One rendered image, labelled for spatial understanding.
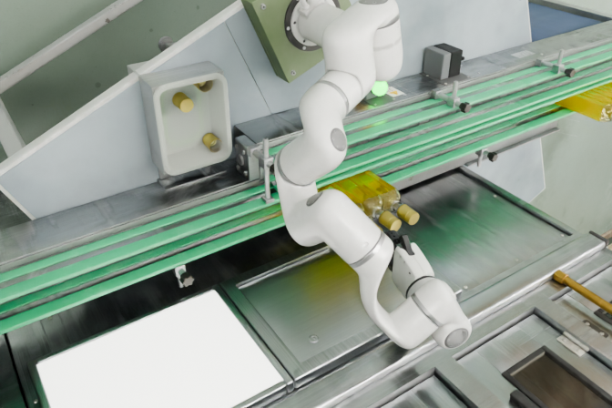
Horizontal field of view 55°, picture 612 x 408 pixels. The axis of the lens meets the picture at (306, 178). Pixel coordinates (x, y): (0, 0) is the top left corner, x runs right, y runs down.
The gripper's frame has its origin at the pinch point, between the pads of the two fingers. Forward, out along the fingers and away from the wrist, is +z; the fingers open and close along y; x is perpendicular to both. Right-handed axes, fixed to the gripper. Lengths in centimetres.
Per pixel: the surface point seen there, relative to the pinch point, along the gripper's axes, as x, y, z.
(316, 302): 17.3, -12.6, 0.7
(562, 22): -117, 13, 92
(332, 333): 17.1, -12.5, -9.4
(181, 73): 38, 34, 33
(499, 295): -24.1, -12.7, -10.4
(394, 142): -17.2, 6.0, 34.5
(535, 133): -85, -14, 57
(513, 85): -60, 14, 43
